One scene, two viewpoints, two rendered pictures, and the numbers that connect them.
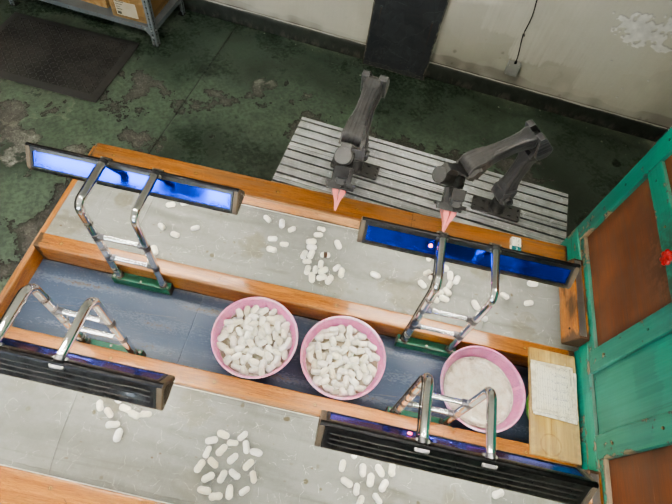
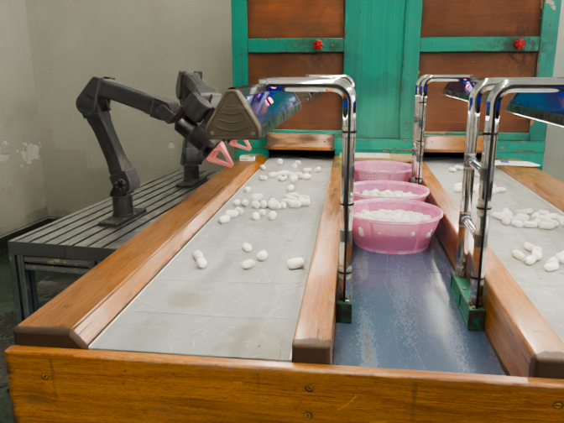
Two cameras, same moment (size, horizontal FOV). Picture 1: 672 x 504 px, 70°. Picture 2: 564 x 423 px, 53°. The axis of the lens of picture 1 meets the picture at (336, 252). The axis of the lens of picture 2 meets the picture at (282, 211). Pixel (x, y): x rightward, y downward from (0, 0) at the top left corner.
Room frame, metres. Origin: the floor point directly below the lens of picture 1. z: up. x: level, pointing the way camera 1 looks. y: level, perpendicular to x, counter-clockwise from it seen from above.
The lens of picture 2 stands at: (0.67, 1.69, 1.13)
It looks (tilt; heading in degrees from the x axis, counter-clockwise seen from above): 14 degrees down; 275
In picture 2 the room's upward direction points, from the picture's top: straight up
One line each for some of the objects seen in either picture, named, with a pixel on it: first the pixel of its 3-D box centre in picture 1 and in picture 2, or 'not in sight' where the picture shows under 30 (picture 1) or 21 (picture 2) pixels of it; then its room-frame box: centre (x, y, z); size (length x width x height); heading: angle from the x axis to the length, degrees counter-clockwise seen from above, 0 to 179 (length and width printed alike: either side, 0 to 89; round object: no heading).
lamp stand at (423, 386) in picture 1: (433, 433); (441, 138); (0.30, -0.34, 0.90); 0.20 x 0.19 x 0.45; 88
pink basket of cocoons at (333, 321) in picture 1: (341, 360); (385, 202); (0.51, -0.08, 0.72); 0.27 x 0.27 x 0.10
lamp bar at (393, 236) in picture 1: (467, 248); (306, 86); (0.78, -0.36, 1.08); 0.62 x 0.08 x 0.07; 88
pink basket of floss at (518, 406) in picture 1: (477, 391); (379, 177); (0.50, -0.52, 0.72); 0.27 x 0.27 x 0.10
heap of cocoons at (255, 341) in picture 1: (256, 341); (390, 228); (0.52, 0.19, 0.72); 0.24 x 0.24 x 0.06
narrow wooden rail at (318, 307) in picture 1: (302, 304); (332, 217); (0.68, 0.08, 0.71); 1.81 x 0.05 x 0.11; 88
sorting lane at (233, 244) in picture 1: (314, 257); (274, 209); (0.85, 0.07, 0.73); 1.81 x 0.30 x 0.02; 88
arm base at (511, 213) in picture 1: (498, 203); (191, 174); (1.28, -0.60, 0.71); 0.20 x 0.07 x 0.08; 83
